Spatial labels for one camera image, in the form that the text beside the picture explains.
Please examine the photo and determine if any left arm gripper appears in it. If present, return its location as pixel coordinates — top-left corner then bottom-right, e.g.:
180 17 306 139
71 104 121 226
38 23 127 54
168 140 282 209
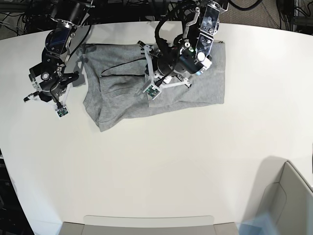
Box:
144 57 161 76

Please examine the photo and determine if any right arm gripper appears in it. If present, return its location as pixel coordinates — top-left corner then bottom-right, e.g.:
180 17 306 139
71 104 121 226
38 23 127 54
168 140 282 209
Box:
59 72 79 88

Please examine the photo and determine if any grey T-shirt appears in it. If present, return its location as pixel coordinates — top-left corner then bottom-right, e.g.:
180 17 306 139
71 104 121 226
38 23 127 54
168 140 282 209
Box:
78 43 226 131

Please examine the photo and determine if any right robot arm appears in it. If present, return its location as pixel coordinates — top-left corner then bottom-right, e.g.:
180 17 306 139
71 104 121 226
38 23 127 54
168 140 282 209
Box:
23 0 95 103

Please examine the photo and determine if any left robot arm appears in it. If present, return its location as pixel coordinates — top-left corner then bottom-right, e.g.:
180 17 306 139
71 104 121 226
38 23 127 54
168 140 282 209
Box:
149 0 228 87

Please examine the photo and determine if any beige chair right side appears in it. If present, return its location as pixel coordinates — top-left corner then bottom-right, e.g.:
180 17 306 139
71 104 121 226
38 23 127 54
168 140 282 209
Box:
257 161 313 235

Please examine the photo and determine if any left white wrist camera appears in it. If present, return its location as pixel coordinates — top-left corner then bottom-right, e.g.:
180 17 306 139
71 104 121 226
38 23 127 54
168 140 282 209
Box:
137 41 192 100

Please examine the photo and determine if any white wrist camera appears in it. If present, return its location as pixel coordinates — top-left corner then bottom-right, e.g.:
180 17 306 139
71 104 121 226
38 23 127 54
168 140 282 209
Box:
23 84 72 118
137 41 192 100

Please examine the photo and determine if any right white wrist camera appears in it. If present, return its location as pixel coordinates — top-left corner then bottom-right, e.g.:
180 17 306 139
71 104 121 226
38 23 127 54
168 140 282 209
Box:
23 84 72 118

